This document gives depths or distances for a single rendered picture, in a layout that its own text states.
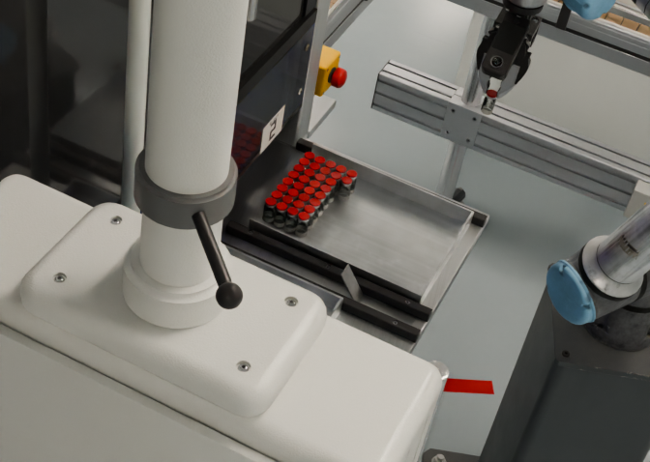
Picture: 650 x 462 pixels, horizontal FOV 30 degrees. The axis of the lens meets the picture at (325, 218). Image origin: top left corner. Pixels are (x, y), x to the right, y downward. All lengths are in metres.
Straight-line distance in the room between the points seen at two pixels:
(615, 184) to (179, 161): 2.26
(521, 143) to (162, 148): 2.25
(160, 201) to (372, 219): 1.30
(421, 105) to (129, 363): 2.18
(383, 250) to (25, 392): 1.13
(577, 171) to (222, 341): 2.16
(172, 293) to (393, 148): 2.83
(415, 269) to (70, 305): 1.17
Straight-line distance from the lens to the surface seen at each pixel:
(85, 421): 1.18
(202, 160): 0.97
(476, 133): 3.19
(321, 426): 1.08
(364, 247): 2.21
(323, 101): 2.53
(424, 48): 4.33
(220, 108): 0.94
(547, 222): 3.75
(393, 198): 2.33
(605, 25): 2.90
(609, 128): 3.78
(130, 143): 1.51
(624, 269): 2.05
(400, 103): 3.23
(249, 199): 2.27
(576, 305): 2.11
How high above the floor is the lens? 2.40
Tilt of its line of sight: 42 degrees down
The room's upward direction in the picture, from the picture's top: 11 degrees clockwise
